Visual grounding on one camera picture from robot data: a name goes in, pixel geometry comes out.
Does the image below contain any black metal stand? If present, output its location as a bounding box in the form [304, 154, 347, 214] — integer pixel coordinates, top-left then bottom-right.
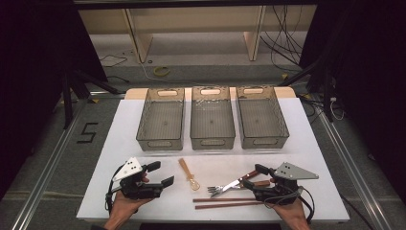
[278, 58, 336, 123]

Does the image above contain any white looped cable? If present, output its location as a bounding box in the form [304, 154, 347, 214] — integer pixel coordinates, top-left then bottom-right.
[329, 97, 346, 122]

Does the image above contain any person's left hand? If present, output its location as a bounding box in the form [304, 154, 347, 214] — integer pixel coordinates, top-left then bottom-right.
[104, 191, 154, 227]

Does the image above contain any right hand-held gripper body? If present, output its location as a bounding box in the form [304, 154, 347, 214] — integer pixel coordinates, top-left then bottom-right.
[257, 161, 320, 206]

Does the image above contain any amber plastic spoon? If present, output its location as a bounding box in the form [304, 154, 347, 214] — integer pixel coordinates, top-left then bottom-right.
[178, 157, 201, 192]

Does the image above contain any bundle of black cables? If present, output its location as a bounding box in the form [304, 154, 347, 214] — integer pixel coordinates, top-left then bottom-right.
[259, 4, 307, 73]

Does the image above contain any black tripod stand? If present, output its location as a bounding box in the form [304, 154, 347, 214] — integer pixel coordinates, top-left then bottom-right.
[61, 68, 122, 130]

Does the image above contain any person's right hand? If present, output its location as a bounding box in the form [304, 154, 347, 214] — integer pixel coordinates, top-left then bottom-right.
[272, 198, 310, 226]

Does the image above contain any yellow tape roll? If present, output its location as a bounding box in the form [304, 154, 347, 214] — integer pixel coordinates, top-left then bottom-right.
[152, 65, 171, 78]

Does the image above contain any aluminium floor rail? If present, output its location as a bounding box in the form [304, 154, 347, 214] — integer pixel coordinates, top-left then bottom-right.
[314, 95, 392, 230]
[11, 99, 87, 230]

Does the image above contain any right hand-held gripper cable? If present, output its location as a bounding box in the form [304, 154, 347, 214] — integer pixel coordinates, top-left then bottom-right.
[263, 185, 316, 224]

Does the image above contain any grey translucent plastic bin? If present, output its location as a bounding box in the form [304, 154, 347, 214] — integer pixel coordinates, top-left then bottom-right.
[190, 85, 237, 150]
[136, 87, 186, 151]
[235, 85, 290, 150]

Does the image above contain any dark curtain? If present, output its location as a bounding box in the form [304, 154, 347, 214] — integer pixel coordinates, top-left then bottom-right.
[300, 0, 406, 205]
[0, 0, 108, 199]

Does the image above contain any metal fork brown handle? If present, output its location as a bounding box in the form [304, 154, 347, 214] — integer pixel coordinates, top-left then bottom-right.
[207, 179, 272, 196]

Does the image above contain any light wooden desk leg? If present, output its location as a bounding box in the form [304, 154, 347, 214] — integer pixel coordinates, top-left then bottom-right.
[123, 8, 154, 64]
[243, 5, 266, 62]

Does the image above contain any white floor cable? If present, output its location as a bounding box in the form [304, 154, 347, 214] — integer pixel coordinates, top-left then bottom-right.
[137, 60, 192, 86]

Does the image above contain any white table sheet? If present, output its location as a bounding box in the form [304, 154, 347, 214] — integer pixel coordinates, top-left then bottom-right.
[76, 97, 350, 223]

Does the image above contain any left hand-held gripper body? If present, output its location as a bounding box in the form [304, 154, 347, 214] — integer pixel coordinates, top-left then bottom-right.
[111, 156, 163, 201]

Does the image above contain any thin black floor cable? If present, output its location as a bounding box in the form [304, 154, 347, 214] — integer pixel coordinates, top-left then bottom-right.
[99, 54, 128, 69]

